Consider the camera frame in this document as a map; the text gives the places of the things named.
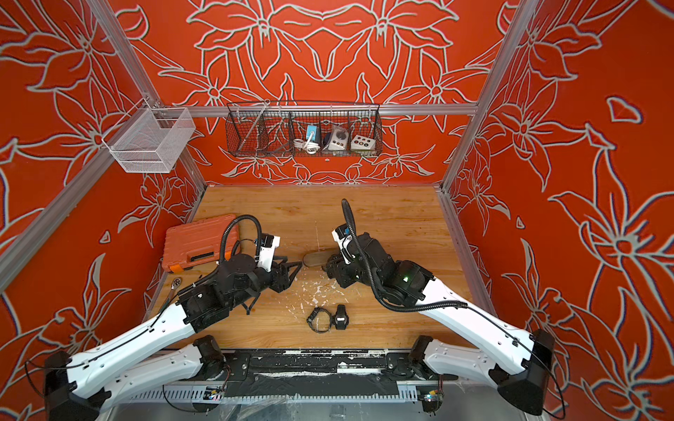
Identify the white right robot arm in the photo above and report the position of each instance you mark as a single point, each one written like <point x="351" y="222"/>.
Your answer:
<point x="515" y="362"/>

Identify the orange plastic tool case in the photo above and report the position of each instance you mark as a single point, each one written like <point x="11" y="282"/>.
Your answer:
<point x="194" y="244"/>

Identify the black chunky sport watch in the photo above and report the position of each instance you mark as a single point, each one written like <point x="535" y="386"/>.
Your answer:
<point x="320" y="320"/>

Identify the white mesh wall basket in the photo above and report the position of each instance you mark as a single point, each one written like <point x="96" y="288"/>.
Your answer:
<point x="149" y="143"/>

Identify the small circuit board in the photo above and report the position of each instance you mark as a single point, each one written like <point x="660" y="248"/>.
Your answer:
<point x="214" y="393"/>
<point x="432" y="401"/>

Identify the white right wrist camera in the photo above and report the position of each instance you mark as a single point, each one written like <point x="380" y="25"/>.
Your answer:
<point x="345" y="241"/>

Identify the white box with dots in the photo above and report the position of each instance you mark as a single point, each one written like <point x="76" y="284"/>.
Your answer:
<point x="362" y="145"/>

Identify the blue white small box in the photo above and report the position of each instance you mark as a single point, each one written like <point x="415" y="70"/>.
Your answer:
<point x="312" y="134"/>

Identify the black digital square watch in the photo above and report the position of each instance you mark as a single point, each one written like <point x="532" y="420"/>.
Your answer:
<point x="341" y="318"/>

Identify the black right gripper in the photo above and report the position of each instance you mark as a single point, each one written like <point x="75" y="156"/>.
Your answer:
<point x="340" y="271"/>

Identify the small circuit board left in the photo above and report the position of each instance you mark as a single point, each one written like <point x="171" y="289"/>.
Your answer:
<point x="214" y="393"/>

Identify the dark wooden watch stand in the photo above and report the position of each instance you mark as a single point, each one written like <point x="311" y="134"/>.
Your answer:
<point x="317" y="259"/>

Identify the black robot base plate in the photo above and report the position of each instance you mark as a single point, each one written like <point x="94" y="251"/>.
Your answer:
<point x="323" y="373"/>

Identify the white grey round device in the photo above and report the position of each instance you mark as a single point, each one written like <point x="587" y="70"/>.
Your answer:
<point x="338" y="140"/>

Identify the small circuit board right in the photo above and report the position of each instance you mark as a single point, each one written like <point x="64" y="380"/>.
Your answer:
<point x="432" y="401"/>

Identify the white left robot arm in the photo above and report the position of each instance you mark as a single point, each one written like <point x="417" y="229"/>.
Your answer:
<point x="82" y="386"/>

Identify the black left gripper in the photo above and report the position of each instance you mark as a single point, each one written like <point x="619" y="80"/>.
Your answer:
<point x="281" y="284"/>

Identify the green handled ratchet wrench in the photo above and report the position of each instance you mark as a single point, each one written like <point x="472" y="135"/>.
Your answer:
<point x="175" y="285"/>

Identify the black wire wall basket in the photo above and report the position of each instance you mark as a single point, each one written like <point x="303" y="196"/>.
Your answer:
<point x="277" y="128"/>

